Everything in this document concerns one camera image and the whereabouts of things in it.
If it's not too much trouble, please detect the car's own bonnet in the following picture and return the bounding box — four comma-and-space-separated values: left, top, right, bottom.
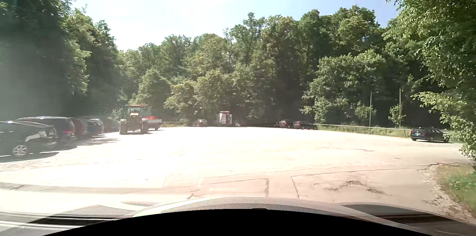
0, 196, 476, 236

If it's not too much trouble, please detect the wood of green trees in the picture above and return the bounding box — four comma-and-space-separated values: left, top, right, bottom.
0, 0, 476, 162

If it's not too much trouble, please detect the black parked car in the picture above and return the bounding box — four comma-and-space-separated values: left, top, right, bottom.
0, 121, 59, 158

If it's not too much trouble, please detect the dark blue estate car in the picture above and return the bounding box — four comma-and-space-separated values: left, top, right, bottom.
411, 127, 450, 143

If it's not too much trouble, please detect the dark parked suv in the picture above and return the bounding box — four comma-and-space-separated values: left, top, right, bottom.
16, 116, 76, 142

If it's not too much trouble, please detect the red tractor with trailer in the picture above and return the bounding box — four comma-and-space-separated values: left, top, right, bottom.
119, 104, 163, 135

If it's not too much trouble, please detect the white and red van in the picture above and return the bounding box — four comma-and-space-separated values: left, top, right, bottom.
218, 111, 233, 126

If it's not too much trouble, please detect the red parked car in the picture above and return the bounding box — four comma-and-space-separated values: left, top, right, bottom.
71, 118, 89, 138

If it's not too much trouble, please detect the grey parked car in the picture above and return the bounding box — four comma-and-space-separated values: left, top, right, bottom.
85, 118, 105, 136

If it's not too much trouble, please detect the pale patched asphalt road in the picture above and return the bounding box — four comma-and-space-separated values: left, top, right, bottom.
0, 126, 476, 225

